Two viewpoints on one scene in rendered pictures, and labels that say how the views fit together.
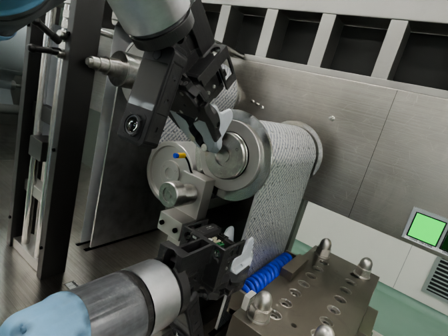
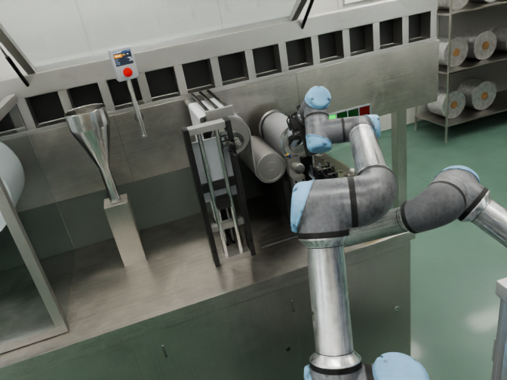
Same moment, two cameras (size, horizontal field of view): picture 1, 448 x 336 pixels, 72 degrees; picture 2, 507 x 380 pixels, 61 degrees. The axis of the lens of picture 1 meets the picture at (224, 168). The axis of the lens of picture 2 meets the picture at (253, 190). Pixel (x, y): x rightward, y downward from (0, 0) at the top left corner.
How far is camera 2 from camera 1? 1.42 m
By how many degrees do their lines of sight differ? 44
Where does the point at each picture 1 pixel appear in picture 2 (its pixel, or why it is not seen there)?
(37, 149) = (225, 202)
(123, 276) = not seen: hidden behind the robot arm
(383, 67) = (284, 65)
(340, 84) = (271, 81)
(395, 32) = (282, 48)
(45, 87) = (210, 173)
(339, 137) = (283, 105)
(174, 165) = (272, 163)
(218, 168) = (299, 149)
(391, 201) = not seen: hidden behind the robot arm
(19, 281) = (254, 260)
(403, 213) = not seen: hidden behind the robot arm
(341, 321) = (342, 169)
